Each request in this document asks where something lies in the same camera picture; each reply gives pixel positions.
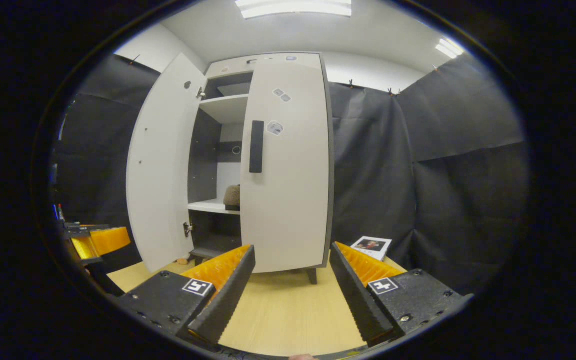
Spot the brown fuzzy shoe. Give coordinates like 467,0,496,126
223,184,241,211

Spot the white book with photo cover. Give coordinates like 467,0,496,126
350,236,393,262

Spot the white shoe cabinet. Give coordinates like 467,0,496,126
187,52,336,286

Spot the black door handle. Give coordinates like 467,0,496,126
249,120,265,174

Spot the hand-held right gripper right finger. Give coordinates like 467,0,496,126
329,242,474,347

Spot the white shoe cabinet door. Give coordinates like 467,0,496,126
239,61,331,274
126,52,208,273

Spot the white cabinet drawer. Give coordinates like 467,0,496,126
205,52,324,78

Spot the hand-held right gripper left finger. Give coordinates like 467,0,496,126
118,244,257,346

